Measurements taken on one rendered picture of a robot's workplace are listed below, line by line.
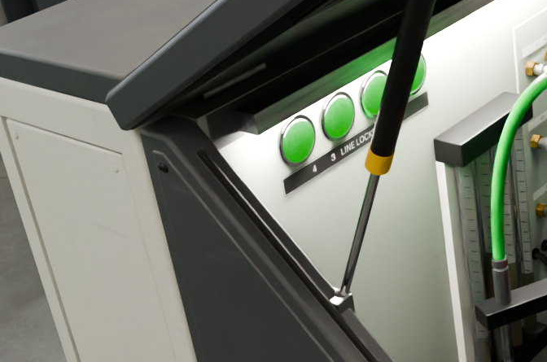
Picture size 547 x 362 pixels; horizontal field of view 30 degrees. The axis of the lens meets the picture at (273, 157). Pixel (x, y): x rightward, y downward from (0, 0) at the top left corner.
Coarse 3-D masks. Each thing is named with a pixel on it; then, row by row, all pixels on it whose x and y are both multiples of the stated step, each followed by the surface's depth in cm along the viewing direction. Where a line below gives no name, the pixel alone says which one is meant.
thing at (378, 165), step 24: (408, 0) 63; (432, 0) 63; (408, 24) 64; (408, 48) 65; (408, 72) 67; (384, 96) 69; (408, 96) 69; (384, 120) 70; (384, 144) 71; (384, 168) 73; (360, 216) 78; (360, 240) 79; (336, 288) 86
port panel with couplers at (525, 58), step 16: (544, 16) 126; (512, 32) 122; (528, 32) 124; (544, 32) 127; (528, 48) 125; (544, 48) 127; (528, 64) 125; (544, 64) 124; (528, 80) 126; (544, 96) 130; (544, 112) 130; (528, 128) 128; (544, 128) 131; (528, 144) 129; (544, 144) 128; (528, 160) 130; (544, 160) 133; (528, 176) 131; (544, 176) 133; (528, 192) 131; (544, 192) 134; (528, 208) 132; (544, 208) 133; (544, 224) 136
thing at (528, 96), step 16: (544, 80) 99; (528, 96) 101; (512, 112) 104; (512, 128) 105; (512, 144) 107; (496, 160) 108; (496, 176) 109; (496, 192) 110; (496, 208) 111; (496, 224) 112; (496, 240) 113; (496, 256) 114
